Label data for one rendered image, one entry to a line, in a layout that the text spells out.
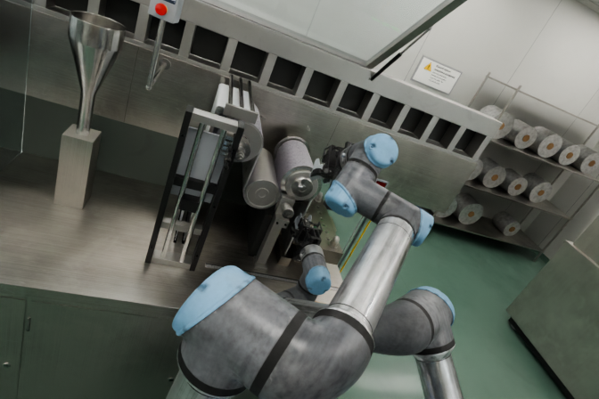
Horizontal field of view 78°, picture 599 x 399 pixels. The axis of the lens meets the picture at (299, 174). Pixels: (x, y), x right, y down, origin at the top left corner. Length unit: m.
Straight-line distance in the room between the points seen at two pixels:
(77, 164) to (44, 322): 0.48
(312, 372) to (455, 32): 4.08
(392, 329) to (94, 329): 0.89
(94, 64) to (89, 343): 0.84
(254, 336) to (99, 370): 1.06
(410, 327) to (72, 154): 1.10
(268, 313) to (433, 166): 1.45
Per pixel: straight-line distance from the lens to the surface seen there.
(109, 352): 1.43
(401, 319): 0.88
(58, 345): 1.44
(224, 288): 0.51
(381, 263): 0.64
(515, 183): 4.99
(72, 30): 1.23
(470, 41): 4.48
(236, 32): 1.43
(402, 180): 1.81
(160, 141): 1.58
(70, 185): 1.44
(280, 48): 1.44
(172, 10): 1.11
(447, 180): 1.92
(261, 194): 1.29
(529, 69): 5.00
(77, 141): 1.35
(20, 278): 1.26
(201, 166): 1.12
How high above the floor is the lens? 1.81
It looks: 24 degrees down
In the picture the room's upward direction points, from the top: 24 degrees clockwise
